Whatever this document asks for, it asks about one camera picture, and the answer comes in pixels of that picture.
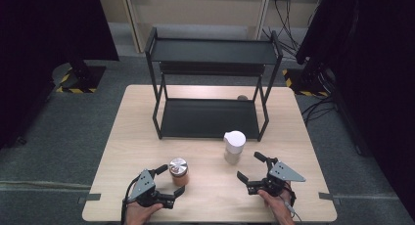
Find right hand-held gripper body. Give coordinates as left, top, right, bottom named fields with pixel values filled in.
left=246, top=157, right=307, bottom=198

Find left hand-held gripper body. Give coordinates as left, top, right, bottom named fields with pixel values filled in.
left=125, top=168, right=176, bottom=210

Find orange spice jar silver lid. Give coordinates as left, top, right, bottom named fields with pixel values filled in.
left=168, top=157, right=190, bottom=188

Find white plastic cup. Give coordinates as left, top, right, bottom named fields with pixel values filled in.
left=223, top=130, right=247, bottom=165

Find black two-tier metal shelf rack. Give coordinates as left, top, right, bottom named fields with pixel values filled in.
left=144, top=26, right=284, bottom=143

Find person's left hand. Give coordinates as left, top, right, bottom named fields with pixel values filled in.
left=124, top=202, right=164, bottom=225

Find person's right hand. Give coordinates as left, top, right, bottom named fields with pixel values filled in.
left=256, top=185, right=298, bottom=225

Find grey floor tape piece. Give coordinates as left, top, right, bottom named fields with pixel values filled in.
left=77, top=193, right=102, bottom=205
left=318, top=192, right=341, bottom=205

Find stand base with hazard tape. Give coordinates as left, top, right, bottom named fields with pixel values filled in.
left=52, top=60, right=108, bottom=94
left=282, top=67, right=331, bottom=98

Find black curtain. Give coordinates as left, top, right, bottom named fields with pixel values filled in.
left=0, top=0, right=120, bottom=150
left=295, top=0, right=415, bottom=219

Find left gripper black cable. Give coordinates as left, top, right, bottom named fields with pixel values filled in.
left=120, top=176, right=140, bottom=225

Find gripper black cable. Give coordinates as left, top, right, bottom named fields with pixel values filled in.
left=120, top=176, right=140, bottom=225
left=282, top=182, right=302, bottom=223

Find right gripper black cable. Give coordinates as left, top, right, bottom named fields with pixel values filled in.
left=282, top=182, right=302, bottom=223

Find black cables on floor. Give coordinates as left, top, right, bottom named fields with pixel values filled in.
left=300, top=93, right=338, bottom=125

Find black cables from wall socket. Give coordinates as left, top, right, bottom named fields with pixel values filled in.
left=261, top=0, right=301, bottom=58

